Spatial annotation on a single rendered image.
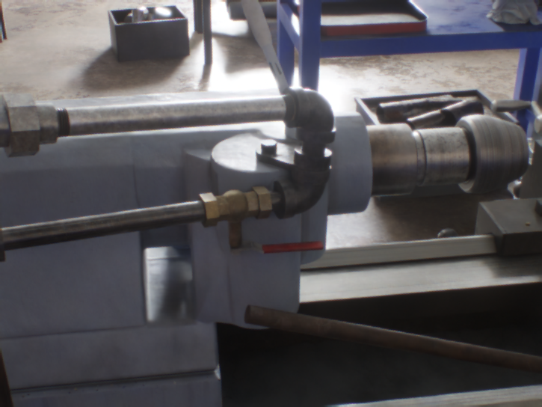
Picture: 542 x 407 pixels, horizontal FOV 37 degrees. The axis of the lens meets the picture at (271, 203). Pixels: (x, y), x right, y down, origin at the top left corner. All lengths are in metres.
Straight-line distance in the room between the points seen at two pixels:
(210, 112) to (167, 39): 3.97
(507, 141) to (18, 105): 0.53
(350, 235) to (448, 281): 1.72
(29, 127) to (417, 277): 0.71
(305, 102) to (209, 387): 0.32
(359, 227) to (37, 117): 2.39
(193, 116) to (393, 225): 2.35
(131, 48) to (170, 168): 3.82
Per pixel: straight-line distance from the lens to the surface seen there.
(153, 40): 4.61
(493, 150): 0.91
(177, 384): 0.84
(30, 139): 0.61
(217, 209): 0.70
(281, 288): 0.80
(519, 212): 1.30
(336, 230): 2.91
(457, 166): 0.91
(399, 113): 3.18
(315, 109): 0.70
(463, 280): 1.19
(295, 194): 0.72
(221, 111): 0.66
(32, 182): 0.81
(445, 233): 1.61
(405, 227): 2.96
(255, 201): 0.71
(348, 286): 1.15
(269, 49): 0.80
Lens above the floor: 1.49
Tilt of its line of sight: 29 degrees down
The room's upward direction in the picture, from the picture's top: straight up
